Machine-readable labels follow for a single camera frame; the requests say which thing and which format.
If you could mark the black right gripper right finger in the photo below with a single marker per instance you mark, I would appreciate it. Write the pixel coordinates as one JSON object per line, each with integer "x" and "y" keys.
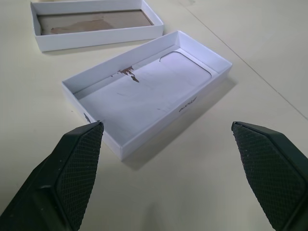
{"x": 274, "y": 173}

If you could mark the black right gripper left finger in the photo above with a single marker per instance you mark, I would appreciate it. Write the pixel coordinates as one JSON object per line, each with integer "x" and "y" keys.
{"x": 60, "y": 183}

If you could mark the white phone box lid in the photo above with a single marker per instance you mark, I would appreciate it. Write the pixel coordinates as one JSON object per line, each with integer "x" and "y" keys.
{"x": 144, "y": 96}

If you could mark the white box base brown insert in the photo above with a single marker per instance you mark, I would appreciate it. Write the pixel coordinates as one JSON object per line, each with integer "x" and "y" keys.
{"x": 96, "y": 38}

